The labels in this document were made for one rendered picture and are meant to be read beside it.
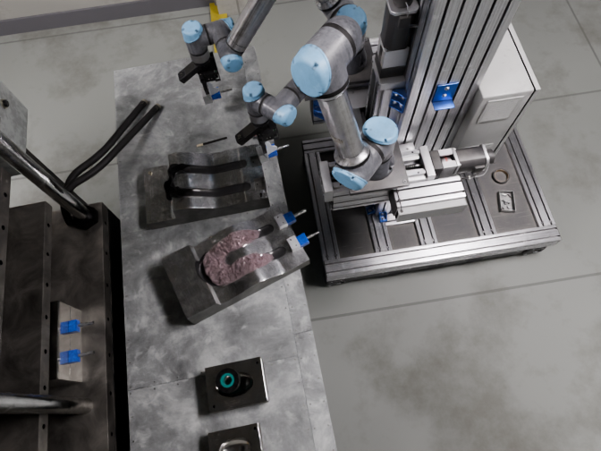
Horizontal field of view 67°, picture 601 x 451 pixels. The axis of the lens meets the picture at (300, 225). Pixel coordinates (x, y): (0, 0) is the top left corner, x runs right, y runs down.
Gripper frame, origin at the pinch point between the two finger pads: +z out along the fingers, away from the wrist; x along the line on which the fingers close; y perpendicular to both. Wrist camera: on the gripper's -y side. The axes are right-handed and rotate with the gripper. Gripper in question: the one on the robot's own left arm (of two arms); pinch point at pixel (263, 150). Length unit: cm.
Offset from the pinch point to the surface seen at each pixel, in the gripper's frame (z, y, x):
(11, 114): -27, -83, 33
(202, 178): 3.9, -26.9, -0.4
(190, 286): 5, -43, -43
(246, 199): 6.5, -12.9, -15.0
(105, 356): 18, -83, -53
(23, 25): 70, -127, 229
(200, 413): 19, -53, -84
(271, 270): 10.2, -13.1, -46.1
